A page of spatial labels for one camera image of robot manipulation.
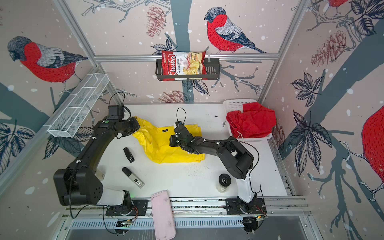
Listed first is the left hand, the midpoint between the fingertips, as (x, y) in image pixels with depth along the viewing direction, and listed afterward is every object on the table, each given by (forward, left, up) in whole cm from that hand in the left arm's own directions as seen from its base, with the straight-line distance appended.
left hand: (138, 124), depth 83 cm
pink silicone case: (-43, -17, -18) cm, 50 cm away
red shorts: (+8, -72, -8) cm, 73 cm away
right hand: (-5, -15, -13) cm, 20 cm away
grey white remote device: (-21, +6, -15) cm, 27 cm away
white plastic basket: (+27, -65, -12) cm, 71 cm away
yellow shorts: (-10, -18, -6) cm, 21 cm away
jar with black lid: (-29, -47, -8) cm, 56 cm away
